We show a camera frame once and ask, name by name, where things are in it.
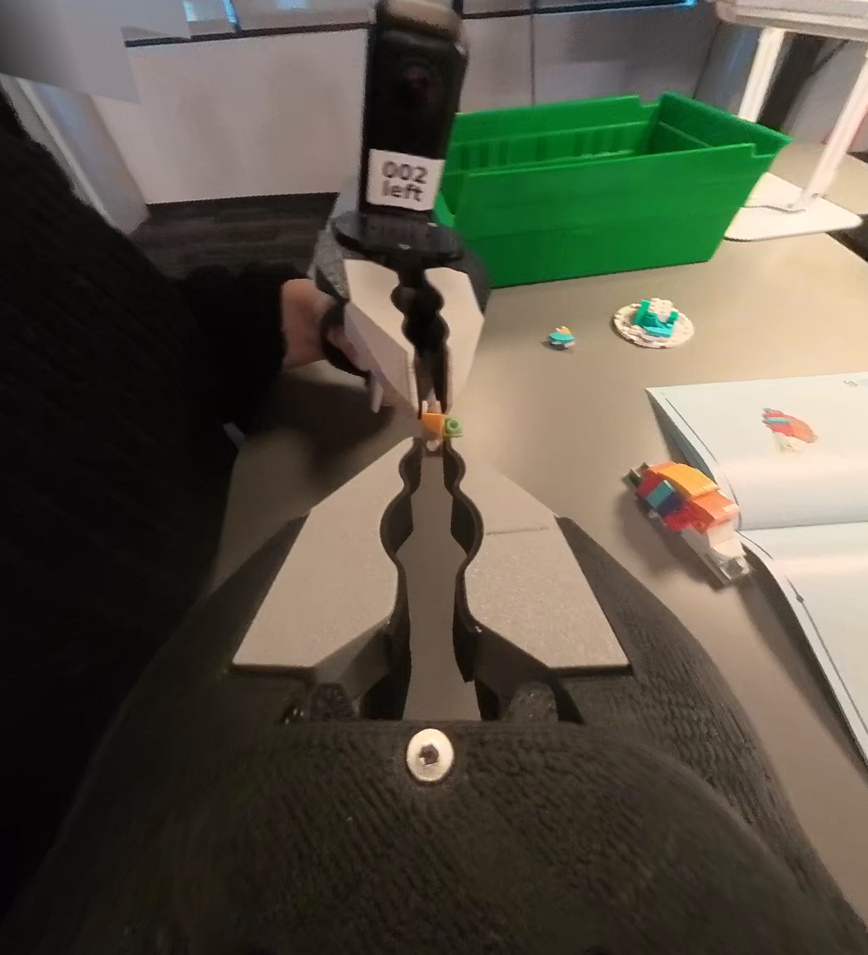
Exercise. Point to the colourful lego build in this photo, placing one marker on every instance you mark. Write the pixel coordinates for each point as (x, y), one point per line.
(684, 500)

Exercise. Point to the person's left hand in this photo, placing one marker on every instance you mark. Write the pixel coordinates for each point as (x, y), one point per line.
(301, 328)

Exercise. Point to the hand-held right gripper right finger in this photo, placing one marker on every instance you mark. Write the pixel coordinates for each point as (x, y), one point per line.
(538, 604)

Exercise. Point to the small orange green lego assembly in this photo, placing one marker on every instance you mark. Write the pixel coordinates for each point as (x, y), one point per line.
(440, 425)

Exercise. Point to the small teal lego assembly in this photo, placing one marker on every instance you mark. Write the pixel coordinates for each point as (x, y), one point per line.
(560, 338)

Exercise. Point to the white round lego assembly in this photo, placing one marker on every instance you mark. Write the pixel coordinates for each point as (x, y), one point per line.
(654, 324)

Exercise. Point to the green plastic bin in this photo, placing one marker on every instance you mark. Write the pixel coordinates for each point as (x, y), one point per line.
(590, 194)

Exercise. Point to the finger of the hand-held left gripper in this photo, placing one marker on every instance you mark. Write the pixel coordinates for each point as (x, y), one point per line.
(374, 321)
(463, 328)

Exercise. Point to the open lego instruction booklet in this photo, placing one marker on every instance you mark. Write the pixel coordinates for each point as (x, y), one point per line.
(814, 462)

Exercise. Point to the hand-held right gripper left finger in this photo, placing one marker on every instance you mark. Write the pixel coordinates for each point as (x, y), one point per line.
(314, 597)

